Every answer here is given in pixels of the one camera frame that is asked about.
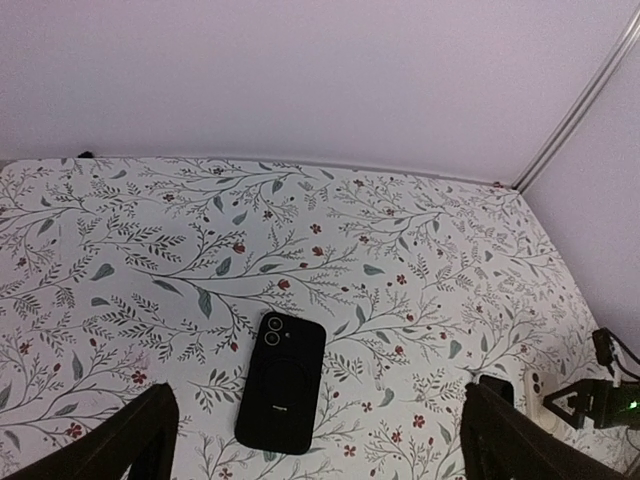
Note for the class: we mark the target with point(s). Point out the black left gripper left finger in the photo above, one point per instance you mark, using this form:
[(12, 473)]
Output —
[(137, 442)]

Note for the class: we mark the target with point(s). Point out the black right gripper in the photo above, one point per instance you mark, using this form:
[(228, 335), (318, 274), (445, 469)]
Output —
[(606, 405)]

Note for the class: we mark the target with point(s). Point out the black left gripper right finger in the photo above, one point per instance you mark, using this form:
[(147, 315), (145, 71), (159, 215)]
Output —
[(499, 442)]

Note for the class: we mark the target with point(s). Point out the white cased phone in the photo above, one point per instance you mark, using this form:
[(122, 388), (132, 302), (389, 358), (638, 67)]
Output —
[(537, 385)]

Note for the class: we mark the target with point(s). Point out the black cased phone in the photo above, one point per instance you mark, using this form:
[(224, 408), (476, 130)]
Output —
[(280, 395)]

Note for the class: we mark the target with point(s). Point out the floral table mat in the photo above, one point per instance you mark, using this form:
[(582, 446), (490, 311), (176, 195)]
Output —
[(120, 273)]

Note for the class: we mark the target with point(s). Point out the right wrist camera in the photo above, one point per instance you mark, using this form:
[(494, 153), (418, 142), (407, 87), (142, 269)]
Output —
[(608, 348)]

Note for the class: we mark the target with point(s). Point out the aluminium right corner post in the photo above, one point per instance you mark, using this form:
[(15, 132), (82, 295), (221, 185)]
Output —
[(579, 109)]

